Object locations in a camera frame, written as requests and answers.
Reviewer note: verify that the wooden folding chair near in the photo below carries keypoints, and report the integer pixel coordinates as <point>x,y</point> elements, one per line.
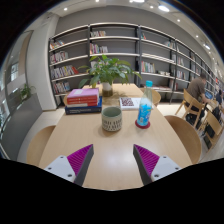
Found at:
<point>211,120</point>

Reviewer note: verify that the red round coaster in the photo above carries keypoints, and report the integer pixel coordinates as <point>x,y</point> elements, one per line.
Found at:
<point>142,126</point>

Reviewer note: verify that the wooden chair back right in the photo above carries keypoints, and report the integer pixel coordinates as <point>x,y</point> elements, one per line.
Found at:
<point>156,97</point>

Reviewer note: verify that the wooden chair front left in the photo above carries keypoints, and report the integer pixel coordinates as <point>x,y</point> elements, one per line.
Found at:
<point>37,145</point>

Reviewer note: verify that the green patterned ceramic cup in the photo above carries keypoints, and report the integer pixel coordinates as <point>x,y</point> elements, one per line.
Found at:
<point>111,118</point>

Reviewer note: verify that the dark blue bottom book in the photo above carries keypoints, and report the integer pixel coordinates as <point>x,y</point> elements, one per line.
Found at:
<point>81,110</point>

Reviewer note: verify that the small plant by window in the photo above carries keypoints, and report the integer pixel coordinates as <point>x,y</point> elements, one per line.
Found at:
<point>26,92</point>

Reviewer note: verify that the seated person brown shirt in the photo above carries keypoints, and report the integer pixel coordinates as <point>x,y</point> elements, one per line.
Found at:
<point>196,88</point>

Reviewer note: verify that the wooden folding chair far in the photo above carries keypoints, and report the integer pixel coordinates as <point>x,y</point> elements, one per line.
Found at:
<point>192,106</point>

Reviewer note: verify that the clear water bottle blue label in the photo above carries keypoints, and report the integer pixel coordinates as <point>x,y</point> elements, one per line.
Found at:
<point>145,105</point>

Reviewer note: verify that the pink top book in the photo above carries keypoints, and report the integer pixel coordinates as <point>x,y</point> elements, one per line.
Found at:
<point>78,93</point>

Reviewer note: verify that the wooden folding chair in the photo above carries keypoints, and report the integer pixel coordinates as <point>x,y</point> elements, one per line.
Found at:
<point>192,106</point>
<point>211,120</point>

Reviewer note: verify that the red middle book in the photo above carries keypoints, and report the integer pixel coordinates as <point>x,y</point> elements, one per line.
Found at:
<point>75,102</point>

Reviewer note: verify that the green potted plant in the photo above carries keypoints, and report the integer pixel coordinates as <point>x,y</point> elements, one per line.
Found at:
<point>105,70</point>

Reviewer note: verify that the black backpack on floor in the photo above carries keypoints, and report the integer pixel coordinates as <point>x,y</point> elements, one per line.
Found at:
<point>213,134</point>

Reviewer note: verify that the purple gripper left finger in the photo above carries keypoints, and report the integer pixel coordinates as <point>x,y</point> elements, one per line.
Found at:
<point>73,167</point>

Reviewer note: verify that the white magazine on table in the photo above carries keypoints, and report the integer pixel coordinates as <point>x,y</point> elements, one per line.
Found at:
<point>129,103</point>

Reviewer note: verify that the large grey bookshelf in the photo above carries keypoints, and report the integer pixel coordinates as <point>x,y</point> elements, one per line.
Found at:
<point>169,63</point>

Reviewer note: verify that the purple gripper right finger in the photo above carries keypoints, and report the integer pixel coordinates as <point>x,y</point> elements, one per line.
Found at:
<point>151,166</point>

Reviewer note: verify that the wooden chair front right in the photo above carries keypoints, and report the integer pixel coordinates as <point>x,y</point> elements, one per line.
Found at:
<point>188,136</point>

